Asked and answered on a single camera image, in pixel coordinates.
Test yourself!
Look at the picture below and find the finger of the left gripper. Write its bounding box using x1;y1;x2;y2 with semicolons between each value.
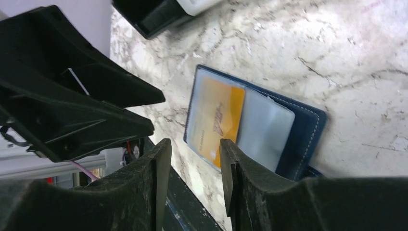
0;80;154;162
0;5;166;108

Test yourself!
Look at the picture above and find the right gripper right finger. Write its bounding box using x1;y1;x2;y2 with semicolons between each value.
219;139;408;231

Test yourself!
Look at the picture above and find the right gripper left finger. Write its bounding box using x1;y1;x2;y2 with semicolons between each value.
0;139;172;231

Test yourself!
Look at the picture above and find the blue leather card holder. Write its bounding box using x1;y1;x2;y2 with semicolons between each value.
183;64;328;181

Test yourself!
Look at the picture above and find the left black plastic bin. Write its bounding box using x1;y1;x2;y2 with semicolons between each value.
112;0;192;40

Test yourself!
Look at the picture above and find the white plastic bin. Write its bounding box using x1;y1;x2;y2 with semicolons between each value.
177;0;222;16

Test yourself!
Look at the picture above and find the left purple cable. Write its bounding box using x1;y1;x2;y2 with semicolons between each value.
70;160;100;182

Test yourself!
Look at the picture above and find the black metal base rail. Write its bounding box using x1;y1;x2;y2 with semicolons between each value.
143;137;224;231

